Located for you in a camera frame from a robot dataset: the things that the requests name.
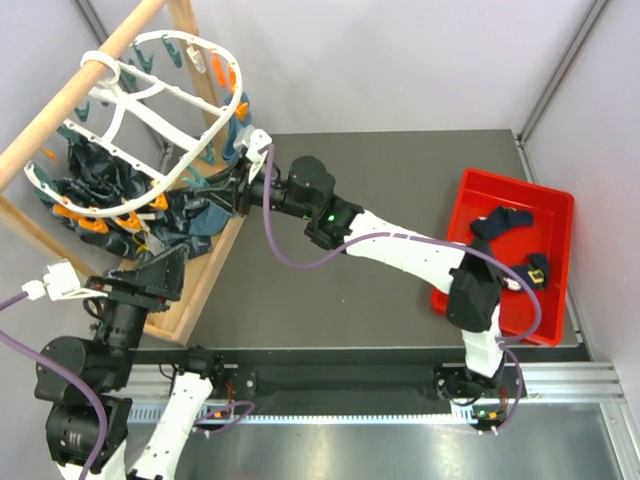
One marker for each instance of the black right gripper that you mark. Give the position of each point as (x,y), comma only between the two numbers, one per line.
(233,189)

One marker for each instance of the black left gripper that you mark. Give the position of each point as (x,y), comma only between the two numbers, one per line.
(153,283)

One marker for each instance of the teal blue garment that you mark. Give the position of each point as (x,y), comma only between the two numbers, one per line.
(213,219)

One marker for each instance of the white round clip hanger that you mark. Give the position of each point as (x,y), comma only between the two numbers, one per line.
(126,89)

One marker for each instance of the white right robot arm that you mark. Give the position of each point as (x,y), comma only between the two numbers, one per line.
(468,275)

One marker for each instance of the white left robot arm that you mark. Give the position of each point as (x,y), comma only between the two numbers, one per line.
(86,429)

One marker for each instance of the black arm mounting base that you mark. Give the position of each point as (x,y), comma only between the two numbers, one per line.
(361,382)

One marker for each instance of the dark leaf-print shorts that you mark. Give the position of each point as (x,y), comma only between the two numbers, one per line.
(96,178)

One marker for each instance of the wooden round rod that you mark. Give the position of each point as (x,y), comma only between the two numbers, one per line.
(27,143)

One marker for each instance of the navy sock upper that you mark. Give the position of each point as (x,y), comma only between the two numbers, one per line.
(500,221)

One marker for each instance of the navy sock with yellow tag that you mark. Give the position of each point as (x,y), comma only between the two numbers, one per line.
(535,271)

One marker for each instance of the red plastic bin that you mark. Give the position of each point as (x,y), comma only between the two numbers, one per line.
(481,192)

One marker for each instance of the wooden rack frame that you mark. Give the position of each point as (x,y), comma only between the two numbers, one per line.
(177,323)

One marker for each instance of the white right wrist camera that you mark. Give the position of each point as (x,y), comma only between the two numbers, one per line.
(253,144)

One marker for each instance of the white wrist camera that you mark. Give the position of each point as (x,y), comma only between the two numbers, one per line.
(60,282)
(253,144)

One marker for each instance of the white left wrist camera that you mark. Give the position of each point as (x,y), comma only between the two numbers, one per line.
(60,282)

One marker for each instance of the aluminium rail frame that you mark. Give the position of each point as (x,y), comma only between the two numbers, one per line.
(572,423)

